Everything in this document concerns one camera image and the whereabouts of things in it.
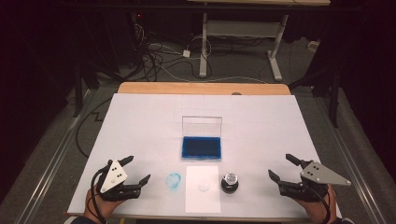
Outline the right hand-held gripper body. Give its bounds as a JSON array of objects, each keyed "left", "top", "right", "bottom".
[{"left": 277, "top": 159, "right": 352, "bottom": 203}]

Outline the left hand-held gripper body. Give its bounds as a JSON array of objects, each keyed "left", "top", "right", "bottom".
[{"left": 92, "top": 159, "right": 142, "bottom": 203}]

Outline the black round stamp cap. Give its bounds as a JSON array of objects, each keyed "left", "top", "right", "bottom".
[{"left": 220, "top": 178, "right": 240, "bottom": 194}]

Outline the white paper sheet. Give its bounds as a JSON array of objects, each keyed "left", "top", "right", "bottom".
[{"left": 184, "top": 165, "right": 221, "bottom": 215}]

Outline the blue ink pad clear case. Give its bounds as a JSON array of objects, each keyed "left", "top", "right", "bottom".
[{"left": 180, "top": 115, "right": 223, "bottom": 161}]

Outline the person's left hand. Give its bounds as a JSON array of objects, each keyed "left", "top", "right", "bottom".
[{"left": 83, "top": 186, "right": 125, "bottom": 223}]

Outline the person's right hand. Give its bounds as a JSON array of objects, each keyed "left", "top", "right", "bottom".
[{"left": 295, "top": 183, "right": 339, "bottom": 223}]

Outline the large white board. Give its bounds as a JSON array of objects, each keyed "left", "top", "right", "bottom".
[{"left": 66, "top": 92, "right": 343, "bottom": 220}]

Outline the black metal stand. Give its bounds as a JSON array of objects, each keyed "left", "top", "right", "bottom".
[
  {"left": 73, "top": 60, "right": 125, "bottom": 119},
  {"left": 289, "top": 66, "right": 342, "bottom": 129}
]

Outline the wooden table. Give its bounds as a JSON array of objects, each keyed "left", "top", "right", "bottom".
[{"left": 64, "top": 81, "right": 344, "bottom": 223}]

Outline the white plug box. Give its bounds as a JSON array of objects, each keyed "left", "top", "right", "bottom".
[{"left": 307, "top": 39, "right": 321, "bottom": 52}]

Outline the left hand-held gripper cable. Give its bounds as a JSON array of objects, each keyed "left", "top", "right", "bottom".
[{"left": 89, "top": 166, "right": 110, "bottom": 224}]

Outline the hand-held gripper cable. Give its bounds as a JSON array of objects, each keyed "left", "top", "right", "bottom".
[
  {"left": 89, "top": 166, "right": 110, "bottom": 224},
  {"left": 307, "top": 185, "right": 332, "bottom": 224}
]

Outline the right hand-held gripper cable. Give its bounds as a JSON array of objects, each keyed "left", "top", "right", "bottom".
[{"left": 307, "top": 185, "right": 332, "bottom": 224}]

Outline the metal floor rail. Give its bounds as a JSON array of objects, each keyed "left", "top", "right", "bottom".
[
  {"left": 314, "top": 92, "right": 389, "bottom": 224},
  {"left": 13, "top": 90, "right": 97, "bottom": 224}
]

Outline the black floor cable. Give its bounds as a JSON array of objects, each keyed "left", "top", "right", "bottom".
[{"left": 75, "top": 97, "right": 113, "bottom": 159}]

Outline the white floor cable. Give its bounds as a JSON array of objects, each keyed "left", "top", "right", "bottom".
[{"left": 155, "top": 60, "right": 269, "bottom": 85}]

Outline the tangle of black cables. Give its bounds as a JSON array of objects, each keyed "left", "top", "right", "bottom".
[{"left": 134, "top": 24, "right": 216, "bottom": 82}]

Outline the white metal desk frame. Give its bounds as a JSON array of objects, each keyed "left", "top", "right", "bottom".
[{"left": 186, "top": 0, "right": 332, "bottom": 82}]

